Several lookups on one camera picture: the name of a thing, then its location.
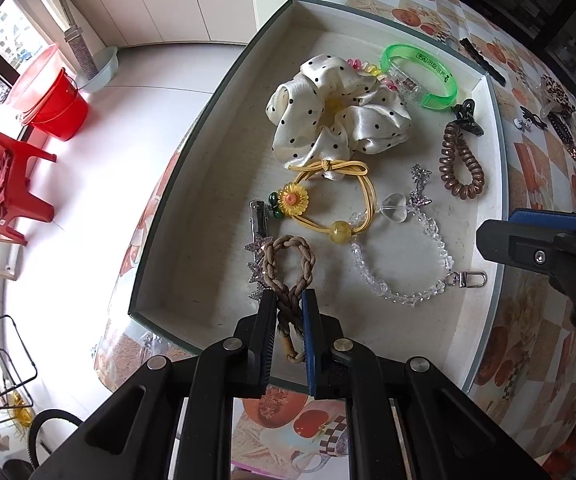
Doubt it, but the light blue basin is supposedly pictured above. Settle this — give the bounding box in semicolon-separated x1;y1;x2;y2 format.
75;46;120;94

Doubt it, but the silver star hair clip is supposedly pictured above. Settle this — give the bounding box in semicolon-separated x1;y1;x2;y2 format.
244;200;275;302

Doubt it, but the white cabinet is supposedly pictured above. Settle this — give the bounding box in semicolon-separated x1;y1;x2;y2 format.
50;0;260;49

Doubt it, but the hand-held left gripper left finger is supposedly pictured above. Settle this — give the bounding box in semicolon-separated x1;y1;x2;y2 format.
30;289;278;480

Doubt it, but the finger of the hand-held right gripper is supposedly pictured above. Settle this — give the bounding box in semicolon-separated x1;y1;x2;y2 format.
509;208;576;236
476;219;576;276

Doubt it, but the red plastic bucket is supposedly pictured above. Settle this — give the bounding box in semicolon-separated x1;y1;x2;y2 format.
30;67;91;142

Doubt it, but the dark beaded hair tie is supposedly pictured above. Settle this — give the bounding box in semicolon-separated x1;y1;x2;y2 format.
547;111;576;165

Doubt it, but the black wire rack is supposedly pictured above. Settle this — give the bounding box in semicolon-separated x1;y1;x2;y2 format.
0;315;39;421

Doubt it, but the grey textured post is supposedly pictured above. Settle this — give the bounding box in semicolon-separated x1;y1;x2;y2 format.
63;27;97;81

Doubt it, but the colourful spiral hair tie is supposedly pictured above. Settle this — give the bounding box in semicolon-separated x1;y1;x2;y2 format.
348;57;399;92

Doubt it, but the green translucent bracelet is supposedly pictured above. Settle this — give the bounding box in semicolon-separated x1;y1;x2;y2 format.
380;42;460;110

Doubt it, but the silver star charm chain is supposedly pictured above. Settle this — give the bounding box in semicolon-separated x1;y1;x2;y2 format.
408;163;435;206

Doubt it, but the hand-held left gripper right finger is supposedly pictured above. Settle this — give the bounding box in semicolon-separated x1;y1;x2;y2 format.
301;288;551;480

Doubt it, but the small black bow clip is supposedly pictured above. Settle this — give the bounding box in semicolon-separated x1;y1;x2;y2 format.
515;107;549;134

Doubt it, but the leopard print hair claw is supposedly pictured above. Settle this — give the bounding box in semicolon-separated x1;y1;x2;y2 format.
539;74;576;114

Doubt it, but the crystal bead chain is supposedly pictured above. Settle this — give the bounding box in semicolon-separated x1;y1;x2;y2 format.
350;191;489;308

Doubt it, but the printed checkered tablecloth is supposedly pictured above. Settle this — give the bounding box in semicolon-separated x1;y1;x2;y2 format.
90;0;576;480

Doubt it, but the long black hair clip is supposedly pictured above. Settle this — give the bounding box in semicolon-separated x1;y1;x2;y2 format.
459;37;508;85

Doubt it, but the cream polka dot scrunchie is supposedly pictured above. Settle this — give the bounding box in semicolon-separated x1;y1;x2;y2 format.
266;53;413;171

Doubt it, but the brown braided hair tie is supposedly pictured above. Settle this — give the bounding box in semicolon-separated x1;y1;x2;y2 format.
262;235;317;364

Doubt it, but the brown spiral hair tie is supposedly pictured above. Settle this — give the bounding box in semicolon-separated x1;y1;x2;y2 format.
439;121;487;200

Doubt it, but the black chain hair clip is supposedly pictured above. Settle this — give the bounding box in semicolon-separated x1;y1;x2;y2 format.
450;100;485;137

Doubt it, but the black hose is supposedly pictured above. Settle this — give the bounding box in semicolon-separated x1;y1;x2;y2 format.
27;407;87;471

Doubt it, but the white box with green rim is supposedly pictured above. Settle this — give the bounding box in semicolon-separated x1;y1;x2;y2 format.
128;0;511;394

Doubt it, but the red plastic chair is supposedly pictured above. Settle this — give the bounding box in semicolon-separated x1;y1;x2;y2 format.
0;127;58;246

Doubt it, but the yellow sunflower hair tie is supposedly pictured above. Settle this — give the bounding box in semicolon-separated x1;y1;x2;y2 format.
268;157;377;247

